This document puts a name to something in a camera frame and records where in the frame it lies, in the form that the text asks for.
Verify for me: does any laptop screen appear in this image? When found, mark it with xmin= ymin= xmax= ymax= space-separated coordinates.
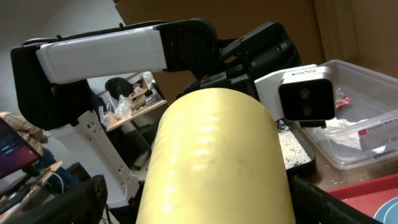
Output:
xmin=0 ymin=119 xmax=40 ymax=178

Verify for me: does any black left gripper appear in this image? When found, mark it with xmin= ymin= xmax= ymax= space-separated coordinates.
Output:
xmin=177 ymin=22 xmax=302 ymax=99

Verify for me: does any white napkin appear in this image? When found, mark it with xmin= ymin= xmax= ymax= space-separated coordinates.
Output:
xmin=312 ymin=118 xmax=397 ymax=152

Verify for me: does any black food waste tray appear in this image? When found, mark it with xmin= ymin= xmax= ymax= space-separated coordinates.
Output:
xmin=275 ymin=119 xmax=317 ymax=177

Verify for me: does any red snack wrapper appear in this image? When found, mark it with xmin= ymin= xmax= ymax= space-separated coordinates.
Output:
xmin=335 ymin=95 xmax=353 ymax=110

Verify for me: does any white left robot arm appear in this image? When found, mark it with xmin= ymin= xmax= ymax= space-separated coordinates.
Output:
xmin=10 ymin=18 xmax=302 ymax=208

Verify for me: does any red serving tray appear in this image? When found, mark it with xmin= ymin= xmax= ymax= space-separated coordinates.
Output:
xmin=327 ymin=174 xmax=397 ymax=218

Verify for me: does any yellow plastic cup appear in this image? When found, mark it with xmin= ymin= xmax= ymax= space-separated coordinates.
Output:
xmin=137 ymin=88 xmax=295 ymax=224

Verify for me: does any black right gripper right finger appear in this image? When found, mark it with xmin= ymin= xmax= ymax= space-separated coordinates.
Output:
xmin=288 ymin=176 xmax=379 ymax=224

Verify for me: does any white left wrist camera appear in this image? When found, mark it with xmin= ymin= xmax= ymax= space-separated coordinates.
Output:
xmin=254 ymin=64 xmax=336 ymax=128

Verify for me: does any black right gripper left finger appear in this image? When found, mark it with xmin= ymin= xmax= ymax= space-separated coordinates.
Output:
xmin=9 ymin=175 xmax=108 ymax=224

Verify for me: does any light blue plate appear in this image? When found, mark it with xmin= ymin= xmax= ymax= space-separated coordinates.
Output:
xmin=373 ymin=197 xmax=398 ymax=224

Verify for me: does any background cluttered desk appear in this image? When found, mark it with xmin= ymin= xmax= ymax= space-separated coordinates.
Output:
xmin=98 ymin=72 xmax=168 ymax=131

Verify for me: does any clear plastic storage bin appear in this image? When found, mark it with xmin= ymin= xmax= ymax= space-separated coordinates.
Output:
xmin=304 ymin=60 xmax=397 ymax=170

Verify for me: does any white cooked rice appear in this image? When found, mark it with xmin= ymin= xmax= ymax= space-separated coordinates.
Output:
xmin=275 ymin=119 xmax=311 ymax=169

